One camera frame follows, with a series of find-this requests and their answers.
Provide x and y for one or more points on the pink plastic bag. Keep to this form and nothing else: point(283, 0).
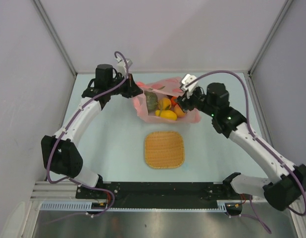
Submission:
point(165, 88)

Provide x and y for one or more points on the fake peach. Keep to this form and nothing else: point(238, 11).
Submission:
point(179, 112)

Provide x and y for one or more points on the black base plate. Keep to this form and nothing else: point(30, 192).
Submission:
point(171, 195)

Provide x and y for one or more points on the green fake melon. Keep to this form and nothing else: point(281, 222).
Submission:
point(151, 100)

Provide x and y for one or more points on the yellow fake mango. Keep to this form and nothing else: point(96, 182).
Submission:
point(166, 114)

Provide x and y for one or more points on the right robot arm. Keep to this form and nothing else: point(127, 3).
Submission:
point(233, 125)

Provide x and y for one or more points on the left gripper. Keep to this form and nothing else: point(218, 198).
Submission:
point(131, 89)

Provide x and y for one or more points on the fake yellow orange fruit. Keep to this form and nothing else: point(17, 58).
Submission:
point(164, 104)

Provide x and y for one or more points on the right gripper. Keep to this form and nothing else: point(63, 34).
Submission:
point(183, 100)

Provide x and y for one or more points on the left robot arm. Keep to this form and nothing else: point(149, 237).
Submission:
point(60, 151)

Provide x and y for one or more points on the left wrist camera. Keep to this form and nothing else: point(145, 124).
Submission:
point(121, 65)

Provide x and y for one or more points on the woven bamboo tray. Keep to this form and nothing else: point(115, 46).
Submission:
point(164, 150)

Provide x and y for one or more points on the aluminium frame rail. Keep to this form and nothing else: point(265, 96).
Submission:
point(280, 194)

